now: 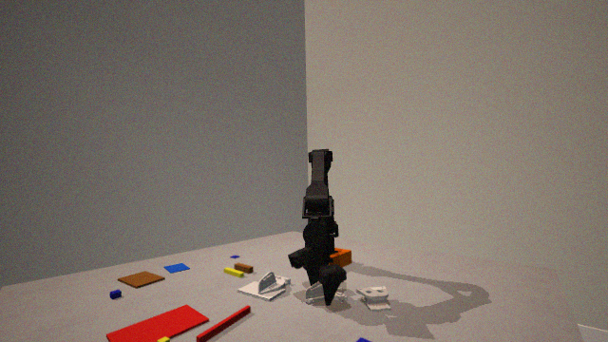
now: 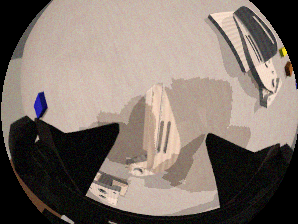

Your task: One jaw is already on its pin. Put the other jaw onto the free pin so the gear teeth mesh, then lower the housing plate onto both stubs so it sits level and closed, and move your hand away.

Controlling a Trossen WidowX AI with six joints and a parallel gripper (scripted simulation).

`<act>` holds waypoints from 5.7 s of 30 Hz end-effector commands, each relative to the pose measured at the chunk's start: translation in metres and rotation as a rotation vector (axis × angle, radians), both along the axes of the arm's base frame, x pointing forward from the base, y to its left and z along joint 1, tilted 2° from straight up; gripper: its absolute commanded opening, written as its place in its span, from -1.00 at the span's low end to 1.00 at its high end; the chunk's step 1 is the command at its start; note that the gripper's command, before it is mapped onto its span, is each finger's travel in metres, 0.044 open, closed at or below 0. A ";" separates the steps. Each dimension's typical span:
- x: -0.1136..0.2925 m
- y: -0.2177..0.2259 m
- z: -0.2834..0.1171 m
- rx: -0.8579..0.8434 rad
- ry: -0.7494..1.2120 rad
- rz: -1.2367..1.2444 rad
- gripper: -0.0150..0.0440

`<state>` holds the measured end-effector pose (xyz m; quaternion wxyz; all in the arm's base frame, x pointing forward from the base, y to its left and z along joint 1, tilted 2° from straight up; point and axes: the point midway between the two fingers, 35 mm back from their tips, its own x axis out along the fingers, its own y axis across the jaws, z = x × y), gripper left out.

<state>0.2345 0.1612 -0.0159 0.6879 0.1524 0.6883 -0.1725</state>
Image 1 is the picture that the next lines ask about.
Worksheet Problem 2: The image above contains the blue square tile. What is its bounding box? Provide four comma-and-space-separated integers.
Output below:
164, 263, 190, 274

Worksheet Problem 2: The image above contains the yellow flat bar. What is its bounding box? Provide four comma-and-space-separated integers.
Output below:
224, 267, 244, 277

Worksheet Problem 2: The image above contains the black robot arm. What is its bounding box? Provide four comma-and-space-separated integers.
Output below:
288, 149, 339, 269

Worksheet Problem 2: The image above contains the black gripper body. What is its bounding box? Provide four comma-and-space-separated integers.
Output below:
304, 239, 347, 283

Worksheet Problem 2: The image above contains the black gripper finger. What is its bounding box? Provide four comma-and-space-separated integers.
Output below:
318, 279, 344, 306
302, 265, 318, 286

